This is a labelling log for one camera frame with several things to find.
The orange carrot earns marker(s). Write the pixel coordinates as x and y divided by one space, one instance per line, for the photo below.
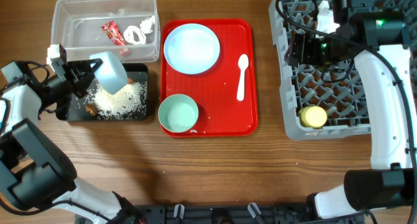
130 81

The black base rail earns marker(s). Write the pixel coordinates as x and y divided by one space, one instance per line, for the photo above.
253 213

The white rice pile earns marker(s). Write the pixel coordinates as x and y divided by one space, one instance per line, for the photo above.
129 103

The white tissue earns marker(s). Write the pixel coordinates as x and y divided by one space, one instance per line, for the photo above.
147 24

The grey dishwasher rack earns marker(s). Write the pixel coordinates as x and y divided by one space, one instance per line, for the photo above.
345 102

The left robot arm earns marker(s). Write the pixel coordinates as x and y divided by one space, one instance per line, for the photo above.
36 175

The clear plastic bin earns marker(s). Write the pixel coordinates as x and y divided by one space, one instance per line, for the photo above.
77 25

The brown food scrap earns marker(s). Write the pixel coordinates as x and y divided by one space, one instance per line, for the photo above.
91 109

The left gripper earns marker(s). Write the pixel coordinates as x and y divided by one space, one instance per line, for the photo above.
73 69

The yellow plastic cup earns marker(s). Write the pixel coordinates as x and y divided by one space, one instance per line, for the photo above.
312 116

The mint green bowl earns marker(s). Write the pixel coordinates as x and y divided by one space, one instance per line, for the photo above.
178 113

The red snack wrapper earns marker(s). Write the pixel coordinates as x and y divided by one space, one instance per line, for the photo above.
112 30

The white plastic spoon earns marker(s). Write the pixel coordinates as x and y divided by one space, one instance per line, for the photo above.
243 63

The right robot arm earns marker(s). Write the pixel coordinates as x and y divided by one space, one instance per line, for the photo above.
376 42

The white plastic ring wrapper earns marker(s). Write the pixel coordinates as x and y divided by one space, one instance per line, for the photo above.
134 35

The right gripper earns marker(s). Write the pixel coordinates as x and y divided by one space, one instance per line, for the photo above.
301 51

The black plastic tray bin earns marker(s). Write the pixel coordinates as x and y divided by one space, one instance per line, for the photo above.
137 72

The light blue rice bowl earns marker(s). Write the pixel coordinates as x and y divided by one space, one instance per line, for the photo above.
111 74

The light blue plate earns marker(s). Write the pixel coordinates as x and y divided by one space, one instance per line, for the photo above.
191 48

